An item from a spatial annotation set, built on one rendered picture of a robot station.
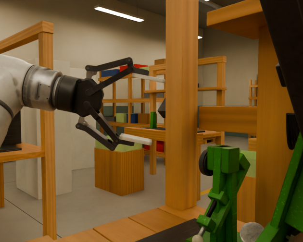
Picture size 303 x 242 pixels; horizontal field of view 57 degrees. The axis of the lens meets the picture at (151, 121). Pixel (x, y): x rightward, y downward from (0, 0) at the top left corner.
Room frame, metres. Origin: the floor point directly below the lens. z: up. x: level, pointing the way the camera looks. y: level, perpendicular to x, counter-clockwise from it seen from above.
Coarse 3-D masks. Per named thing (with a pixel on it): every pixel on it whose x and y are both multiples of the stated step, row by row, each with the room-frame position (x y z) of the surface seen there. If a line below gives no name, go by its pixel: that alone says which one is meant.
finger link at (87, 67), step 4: (116, 60) 0.58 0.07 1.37; (120, 60) 0.58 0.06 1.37; (124, 60) 0.58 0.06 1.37; (128, 60) 0.58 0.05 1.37; (104, 64) 0.58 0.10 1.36; (108, 64) 0.58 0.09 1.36; (112, 64) 0.58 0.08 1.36; (116, 64) 0.58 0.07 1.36; (120, 64) 0.58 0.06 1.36; (124, 64) 0.58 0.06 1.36; (88, 68) 0.58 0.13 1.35; (92, 68) 0.58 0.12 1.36; (96, 68) 0.58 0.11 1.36; (100, 68) 0.58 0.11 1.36; (104, 68) 0.58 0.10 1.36; (108, 68) 0.58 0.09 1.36
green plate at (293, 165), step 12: (300, 132) 0.36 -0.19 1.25; (300, 144) 0.36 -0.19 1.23; (300, 156) 0.36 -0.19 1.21; (288, 168) 0.37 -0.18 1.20; (300, 168) 0.37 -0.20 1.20; (288, 180) 0.37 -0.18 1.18; (300, 180) 0.37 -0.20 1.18; (288, 192) 0.37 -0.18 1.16; (300, 192) 0.37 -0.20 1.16; (288, 204) 0.38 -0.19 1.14; (300, 204) 0.37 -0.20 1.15; (276, 216) 0.38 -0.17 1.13; (288, 216) 0.38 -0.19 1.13; (300, 216) 0.37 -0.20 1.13; (276, 228) 0.38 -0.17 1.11; (288, 228) 0.41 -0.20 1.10; (300, 228) 0.37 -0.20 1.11
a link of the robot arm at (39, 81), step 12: (36, 72) 0.56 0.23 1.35; (48, 72) 0.57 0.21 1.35; (60, 72) 0.59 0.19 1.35; (24, 84) 0.55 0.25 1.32; (36, 84) 0.55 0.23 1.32; (48, 84) 0.55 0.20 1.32; (24, 96) 0.56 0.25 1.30; (36, 96) 0.55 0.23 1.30; (48, 96) 0.56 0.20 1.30; (36, 108) 0.58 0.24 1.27; (48, 108) 0.57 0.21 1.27
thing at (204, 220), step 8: (240, 160) 0.74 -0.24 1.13; (240, 168) 0.76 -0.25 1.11; (248, 168) 0.77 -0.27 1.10; (240, 176) 0.75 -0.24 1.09; (240, 184) 0.75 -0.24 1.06; (224, 192) 0.71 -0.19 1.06; (216, 200) 0.71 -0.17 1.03; (224, 200) 0.71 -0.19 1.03; (208, 208) 0.74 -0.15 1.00; (224, 208) 0.71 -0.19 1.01; (200, 216) 0.70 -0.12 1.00; (208, 216) 0.69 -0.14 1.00; (216, 216) 0.71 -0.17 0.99; (224, 216) 0.70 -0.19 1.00; (200, 224) 0.69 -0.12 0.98; (208, 224) 0.67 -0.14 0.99; (216, 224) 0.69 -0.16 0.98; (216, 232) 0.68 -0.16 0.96
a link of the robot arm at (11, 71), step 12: (0, 60) 0.56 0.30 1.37; (12, 60) 0.57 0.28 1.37; (24, 60) 0.59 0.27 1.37; (0, 72) 0.54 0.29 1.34; (12, 72) 0.55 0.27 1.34; (24, 72) 0.56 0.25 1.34; (0, 84) 0.53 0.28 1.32; (12, 84) 0.54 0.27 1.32; (0, 96) 0.52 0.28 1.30; (12, 96) 0.54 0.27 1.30; (12, 108) 0.55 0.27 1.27
